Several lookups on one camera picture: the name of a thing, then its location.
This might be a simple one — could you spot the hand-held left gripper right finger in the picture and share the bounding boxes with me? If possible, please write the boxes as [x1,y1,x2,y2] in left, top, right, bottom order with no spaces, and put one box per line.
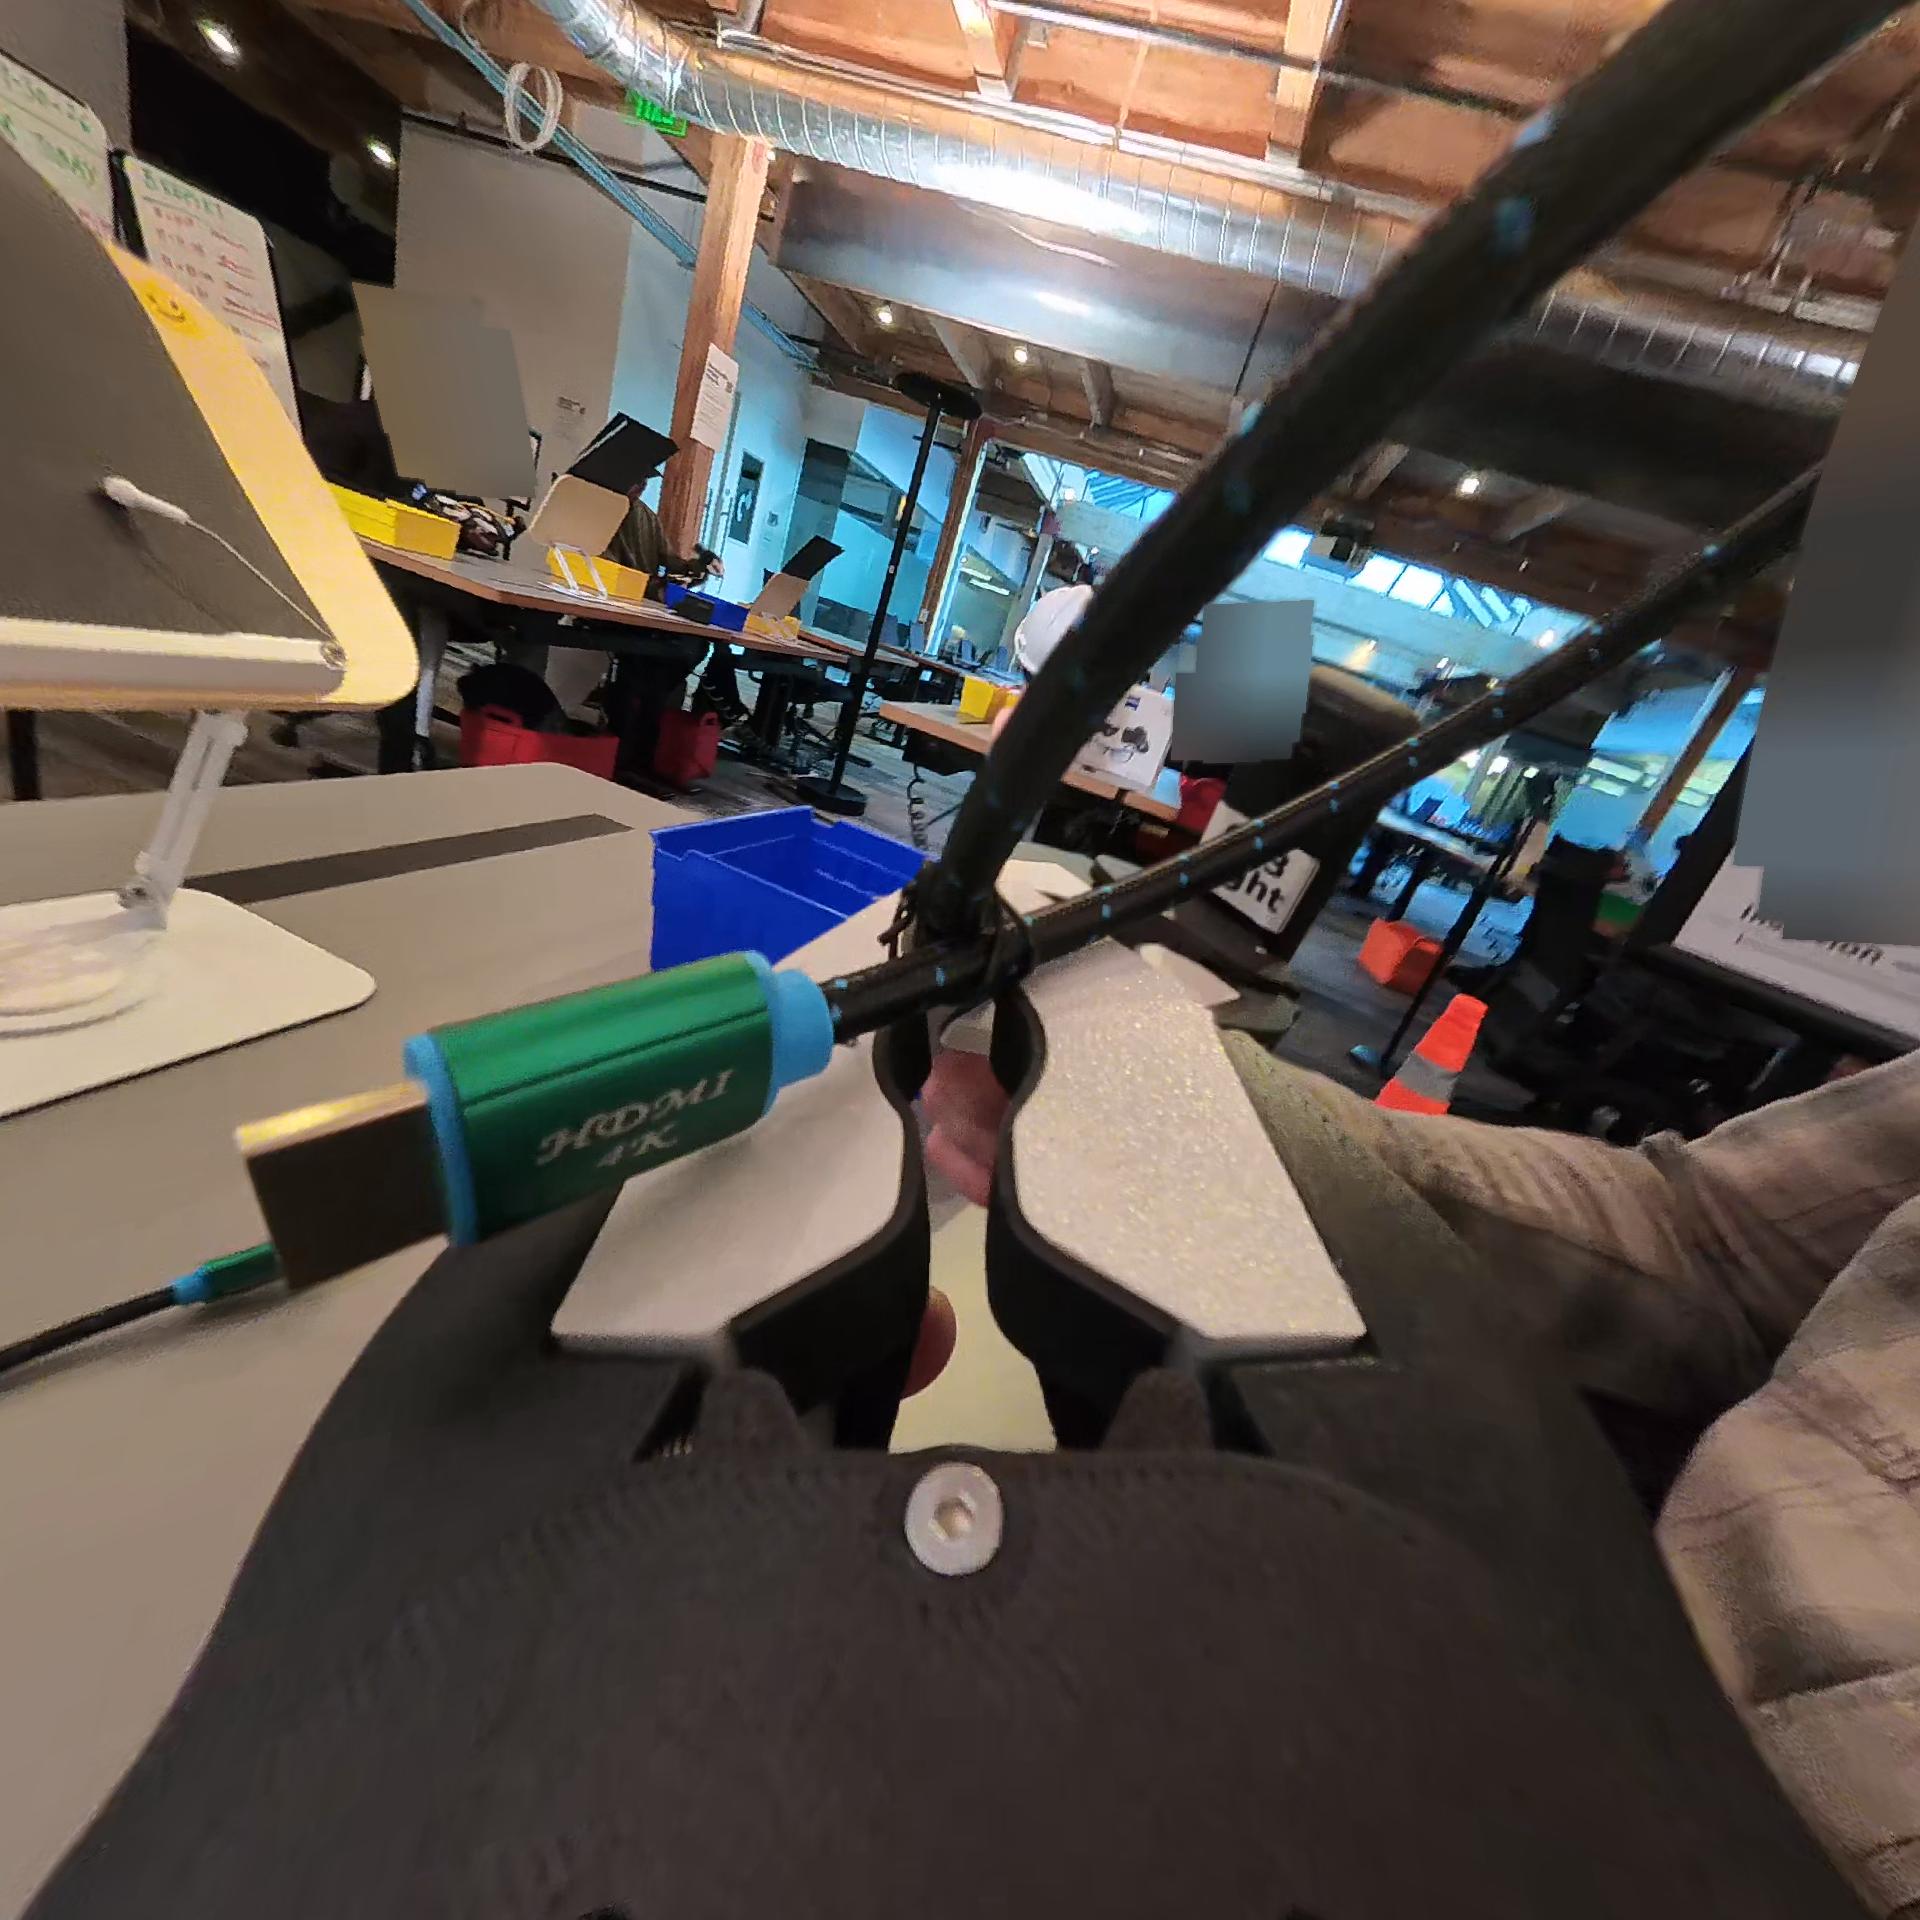
[983,977,1368,1452]

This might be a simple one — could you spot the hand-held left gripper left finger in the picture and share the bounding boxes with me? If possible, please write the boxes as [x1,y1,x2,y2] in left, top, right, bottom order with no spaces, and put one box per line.
[548,896,938,1450]

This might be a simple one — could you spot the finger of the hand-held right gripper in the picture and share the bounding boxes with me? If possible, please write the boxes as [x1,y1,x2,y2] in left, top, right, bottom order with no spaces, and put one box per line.
[959,855,1127,923]
[1117,943,1250,1024]

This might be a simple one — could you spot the green-plug braided HDMI cable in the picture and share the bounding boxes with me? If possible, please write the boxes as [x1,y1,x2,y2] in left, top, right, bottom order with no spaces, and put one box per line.
[0,1241,287,1378]
[238,0,1920,1297]

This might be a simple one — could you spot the person's right forearm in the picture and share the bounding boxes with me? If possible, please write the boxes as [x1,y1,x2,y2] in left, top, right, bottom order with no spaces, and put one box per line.
[1229,1036,1920,1442]

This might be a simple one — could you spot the person's right hand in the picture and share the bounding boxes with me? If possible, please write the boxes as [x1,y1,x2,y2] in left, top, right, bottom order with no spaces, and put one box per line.
[918,1048,1007,1204]

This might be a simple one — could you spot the black twist tie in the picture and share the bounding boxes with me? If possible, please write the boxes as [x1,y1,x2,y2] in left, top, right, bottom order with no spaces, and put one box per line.
[878,885,1037,1024]

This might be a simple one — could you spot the white product poster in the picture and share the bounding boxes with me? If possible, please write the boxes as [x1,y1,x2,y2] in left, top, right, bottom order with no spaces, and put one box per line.
[1072,692,1180,789]

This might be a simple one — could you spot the small orange cone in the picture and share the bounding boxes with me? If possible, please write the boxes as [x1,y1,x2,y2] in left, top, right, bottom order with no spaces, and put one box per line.
[1372,993,1490,1115]

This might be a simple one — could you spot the white hard hat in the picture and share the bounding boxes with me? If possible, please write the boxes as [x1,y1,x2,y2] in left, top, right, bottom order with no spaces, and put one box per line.
[1012,585,1098,676]

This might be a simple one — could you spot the blue plastic bin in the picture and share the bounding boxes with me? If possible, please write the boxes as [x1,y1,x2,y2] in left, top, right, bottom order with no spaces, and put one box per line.
[650,808,923,977]

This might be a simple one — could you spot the black pole stand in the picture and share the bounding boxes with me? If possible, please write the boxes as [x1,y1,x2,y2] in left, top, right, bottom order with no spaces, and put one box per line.
[790,375,984,816]

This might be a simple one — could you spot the brown cardboard sheet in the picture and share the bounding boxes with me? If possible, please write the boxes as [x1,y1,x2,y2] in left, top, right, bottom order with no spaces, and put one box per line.
[749,537,846,617]
[525,417,680,549]

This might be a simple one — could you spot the white instruction sign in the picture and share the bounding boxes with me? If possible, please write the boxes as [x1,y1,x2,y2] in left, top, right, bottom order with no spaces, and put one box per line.
[1671,863,1920,1039]

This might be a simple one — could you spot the wood-rimmed black board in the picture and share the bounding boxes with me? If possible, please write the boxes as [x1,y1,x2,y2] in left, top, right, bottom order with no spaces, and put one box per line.
[0,135,419,713]

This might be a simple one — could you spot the handwritten whiteboard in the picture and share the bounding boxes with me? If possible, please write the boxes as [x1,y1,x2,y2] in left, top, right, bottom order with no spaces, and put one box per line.
[0,52,115,243]
[119,154,302,431]

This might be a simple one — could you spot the round silver duct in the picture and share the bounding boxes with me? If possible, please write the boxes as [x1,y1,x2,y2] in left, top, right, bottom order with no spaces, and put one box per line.
[532,0,1869,424]

